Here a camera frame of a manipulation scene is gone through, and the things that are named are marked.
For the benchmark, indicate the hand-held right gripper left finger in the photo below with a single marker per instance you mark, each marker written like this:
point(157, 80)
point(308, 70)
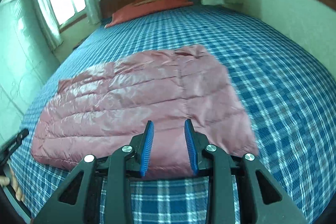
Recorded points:
point(148, 145)

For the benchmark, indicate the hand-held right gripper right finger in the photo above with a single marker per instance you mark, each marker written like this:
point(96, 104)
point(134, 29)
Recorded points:
point(191, 148)

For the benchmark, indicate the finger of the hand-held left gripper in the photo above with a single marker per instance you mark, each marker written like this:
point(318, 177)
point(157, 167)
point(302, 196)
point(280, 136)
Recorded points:
point(23, 133)

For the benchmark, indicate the pink quilted down jacket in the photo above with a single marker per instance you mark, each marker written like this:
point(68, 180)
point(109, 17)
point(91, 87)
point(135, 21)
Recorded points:
point(126, 98)

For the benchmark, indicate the person's left hand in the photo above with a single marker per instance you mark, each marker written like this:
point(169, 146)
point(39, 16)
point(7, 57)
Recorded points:
point(17, 187)

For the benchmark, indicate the wardrobe with circle pattern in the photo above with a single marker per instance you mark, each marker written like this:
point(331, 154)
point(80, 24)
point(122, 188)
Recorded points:
point(23, 61)

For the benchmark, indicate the dark wooden nightstand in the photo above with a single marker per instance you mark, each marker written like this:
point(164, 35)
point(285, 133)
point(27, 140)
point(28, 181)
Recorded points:
point(78, 44)

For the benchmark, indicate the bed with blue plaid sheet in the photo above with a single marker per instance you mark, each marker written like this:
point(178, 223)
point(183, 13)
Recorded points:
point(275, 82)

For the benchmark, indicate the red pillow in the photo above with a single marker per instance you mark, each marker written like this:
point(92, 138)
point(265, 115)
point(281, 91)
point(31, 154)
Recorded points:
point(141, 10)

